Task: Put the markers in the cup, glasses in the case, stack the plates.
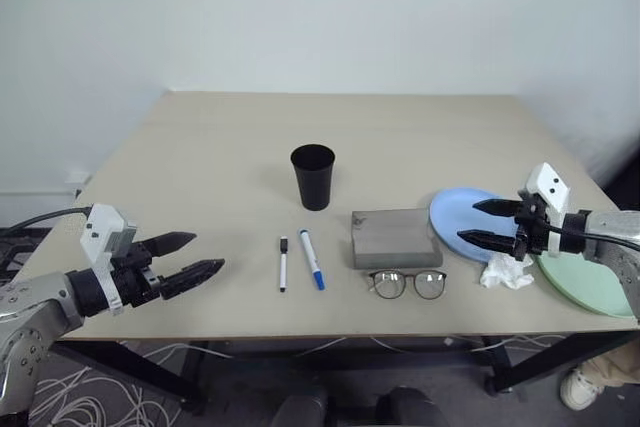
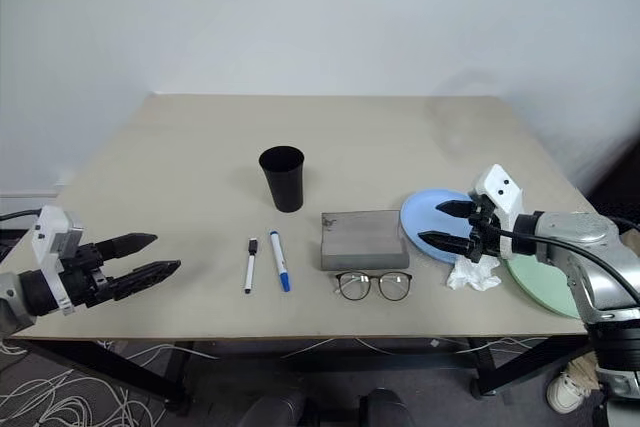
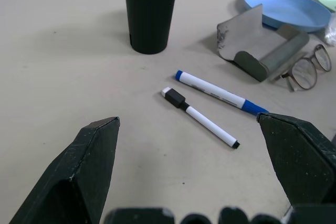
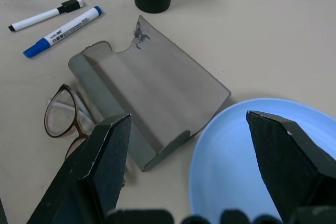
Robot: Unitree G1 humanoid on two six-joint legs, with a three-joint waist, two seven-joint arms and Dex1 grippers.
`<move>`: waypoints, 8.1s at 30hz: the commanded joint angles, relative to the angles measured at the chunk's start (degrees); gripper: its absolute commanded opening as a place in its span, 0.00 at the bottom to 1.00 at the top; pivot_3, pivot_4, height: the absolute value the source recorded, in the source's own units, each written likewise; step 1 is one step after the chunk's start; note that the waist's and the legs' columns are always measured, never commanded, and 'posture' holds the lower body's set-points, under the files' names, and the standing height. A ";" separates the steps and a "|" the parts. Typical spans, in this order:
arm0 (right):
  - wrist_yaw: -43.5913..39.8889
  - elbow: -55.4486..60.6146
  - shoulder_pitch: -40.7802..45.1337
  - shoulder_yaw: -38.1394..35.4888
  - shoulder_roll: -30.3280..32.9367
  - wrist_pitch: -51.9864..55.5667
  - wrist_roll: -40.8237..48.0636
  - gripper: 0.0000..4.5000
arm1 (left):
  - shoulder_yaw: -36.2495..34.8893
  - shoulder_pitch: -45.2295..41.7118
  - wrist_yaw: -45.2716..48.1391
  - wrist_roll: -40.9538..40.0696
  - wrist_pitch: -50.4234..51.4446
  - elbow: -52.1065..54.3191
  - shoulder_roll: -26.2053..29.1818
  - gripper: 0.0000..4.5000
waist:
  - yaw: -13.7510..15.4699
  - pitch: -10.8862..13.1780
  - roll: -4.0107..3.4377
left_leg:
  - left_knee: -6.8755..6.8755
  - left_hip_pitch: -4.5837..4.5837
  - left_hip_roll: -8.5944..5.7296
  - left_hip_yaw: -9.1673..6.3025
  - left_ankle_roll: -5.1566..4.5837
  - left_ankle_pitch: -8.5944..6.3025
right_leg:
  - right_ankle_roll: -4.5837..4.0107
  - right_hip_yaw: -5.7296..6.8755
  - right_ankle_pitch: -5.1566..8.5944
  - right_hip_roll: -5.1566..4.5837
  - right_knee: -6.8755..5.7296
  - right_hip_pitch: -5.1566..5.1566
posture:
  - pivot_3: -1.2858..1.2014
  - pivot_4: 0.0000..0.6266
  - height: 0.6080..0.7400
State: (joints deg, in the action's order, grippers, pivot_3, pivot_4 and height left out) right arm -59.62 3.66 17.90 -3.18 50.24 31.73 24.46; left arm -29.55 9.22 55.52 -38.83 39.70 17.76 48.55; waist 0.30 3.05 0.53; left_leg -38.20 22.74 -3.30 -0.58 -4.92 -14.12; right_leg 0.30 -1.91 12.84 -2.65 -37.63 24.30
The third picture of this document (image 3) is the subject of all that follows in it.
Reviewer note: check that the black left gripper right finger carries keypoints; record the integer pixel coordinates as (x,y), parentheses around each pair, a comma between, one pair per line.
(302,161)

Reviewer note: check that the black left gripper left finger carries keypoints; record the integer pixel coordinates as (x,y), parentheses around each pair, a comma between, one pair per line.
(78,171)

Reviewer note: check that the brown framed eyeglasses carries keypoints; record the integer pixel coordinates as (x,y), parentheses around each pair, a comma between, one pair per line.
(313,70)

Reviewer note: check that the blue capped whiteboard marker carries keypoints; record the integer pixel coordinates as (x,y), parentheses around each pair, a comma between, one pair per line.
(218,93)

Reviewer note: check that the grey felt glasses case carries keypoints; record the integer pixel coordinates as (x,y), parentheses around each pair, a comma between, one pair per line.
(249,37)

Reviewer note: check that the light blue plastic plate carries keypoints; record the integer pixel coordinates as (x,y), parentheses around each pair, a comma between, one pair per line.
(288,9)

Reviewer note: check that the black marker with eraser cap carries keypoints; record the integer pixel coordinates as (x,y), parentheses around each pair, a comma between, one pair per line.
(204,123)

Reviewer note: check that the crumpled clear plastic wrap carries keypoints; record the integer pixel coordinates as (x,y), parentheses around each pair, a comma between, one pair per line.
(331,33)

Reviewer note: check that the black plastic cup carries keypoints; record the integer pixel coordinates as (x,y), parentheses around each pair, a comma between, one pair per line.
(149,11)

